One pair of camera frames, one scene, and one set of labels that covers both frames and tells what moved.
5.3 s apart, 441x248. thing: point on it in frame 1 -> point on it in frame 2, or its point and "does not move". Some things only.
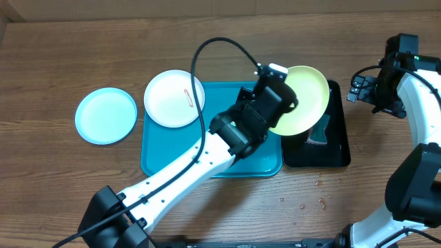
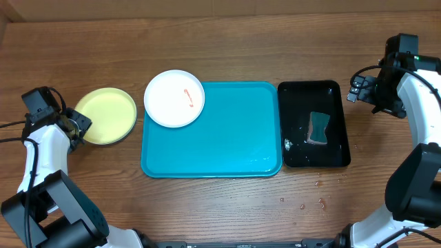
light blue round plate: (106, 116) does not move
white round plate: (169, 98) does not move
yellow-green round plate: (312, 91) -> (112, 113)
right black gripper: (397, 109) does not move
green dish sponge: (317, 134) does not move
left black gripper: (242, 98) -> (83, 122)
